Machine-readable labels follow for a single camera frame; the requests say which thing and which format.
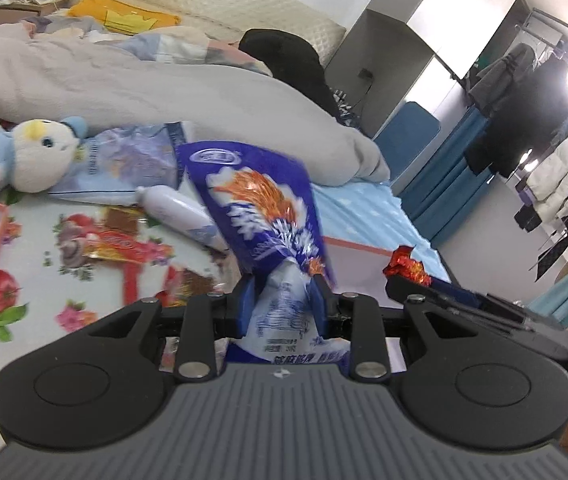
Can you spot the light blue bedsheet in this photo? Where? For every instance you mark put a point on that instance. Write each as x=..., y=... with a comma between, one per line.
x=369, y=214

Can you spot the yellow pillow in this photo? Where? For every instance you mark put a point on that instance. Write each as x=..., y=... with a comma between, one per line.
x=121, y=17

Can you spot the white spray bottle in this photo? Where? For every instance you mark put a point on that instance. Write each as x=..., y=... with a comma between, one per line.
x=182, y=214

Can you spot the pink deep cardboard box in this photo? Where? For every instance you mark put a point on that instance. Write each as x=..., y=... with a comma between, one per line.
x=359, y=268

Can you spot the red foil candy wrapper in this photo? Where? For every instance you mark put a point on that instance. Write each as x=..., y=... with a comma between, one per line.
x=402, y=264

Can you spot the grey blanket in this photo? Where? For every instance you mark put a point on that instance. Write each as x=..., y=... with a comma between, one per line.
x=109, y=87

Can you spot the blue white oat snack bag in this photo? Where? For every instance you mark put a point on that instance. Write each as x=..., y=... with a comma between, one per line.
x=262, y=203

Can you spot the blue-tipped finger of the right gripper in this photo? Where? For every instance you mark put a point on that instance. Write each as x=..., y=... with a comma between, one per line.
x=457, y=293

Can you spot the blue chair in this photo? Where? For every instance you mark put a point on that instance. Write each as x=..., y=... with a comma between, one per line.
x=405, y=136

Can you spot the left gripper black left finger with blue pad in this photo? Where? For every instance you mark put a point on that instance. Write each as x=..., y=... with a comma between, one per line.
x=231, y=313

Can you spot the small red spicy strip pack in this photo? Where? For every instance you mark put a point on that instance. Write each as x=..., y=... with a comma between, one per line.
x=181, y=284

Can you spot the black garment on bed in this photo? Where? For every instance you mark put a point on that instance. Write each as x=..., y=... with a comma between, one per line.
x=292, y=60

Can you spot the light blue floral pouch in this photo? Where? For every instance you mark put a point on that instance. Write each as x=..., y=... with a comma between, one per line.
x=110, y=167

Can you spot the hanging clothes rack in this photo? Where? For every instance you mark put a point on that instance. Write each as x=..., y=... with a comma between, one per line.
x=524, y=96

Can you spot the red yellow snack strip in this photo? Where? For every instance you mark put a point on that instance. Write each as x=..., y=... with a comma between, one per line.
x=119, y=235

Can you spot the white blue plush duck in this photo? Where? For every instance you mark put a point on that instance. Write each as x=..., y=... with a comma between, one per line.
x=35, y=155

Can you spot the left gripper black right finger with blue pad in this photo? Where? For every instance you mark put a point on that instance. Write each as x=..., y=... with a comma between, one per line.
x=332, y=313

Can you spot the blue curtain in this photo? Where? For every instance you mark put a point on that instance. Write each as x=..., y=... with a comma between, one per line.
x=445, y=191

